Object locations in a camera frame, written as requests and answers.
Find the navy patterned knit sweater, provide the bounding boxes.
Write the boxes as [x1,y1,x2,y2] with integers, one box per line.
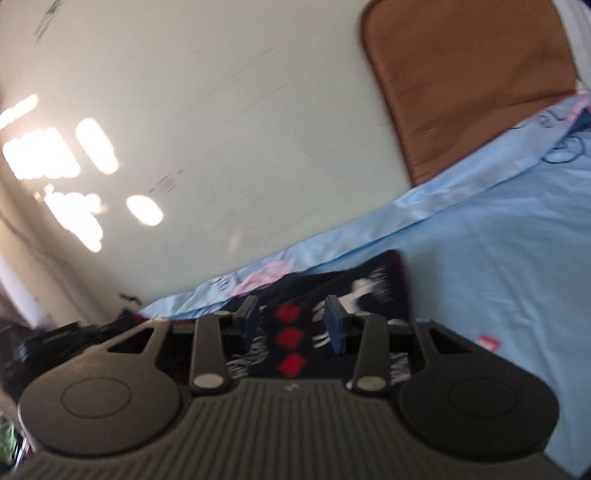
[224,250,410,382]

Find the small black tape piece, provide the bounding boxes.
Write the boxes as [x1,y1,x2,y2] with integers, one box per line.
[118,293,142,305]

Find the light blue cartoon bedsheet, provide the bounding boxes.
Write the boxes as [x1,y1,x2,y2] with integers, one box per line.
[143,93,590,475]

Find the brown headboard cushion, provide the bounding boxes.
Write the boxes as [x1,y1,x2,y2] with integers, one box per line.
[360,0,577,186]

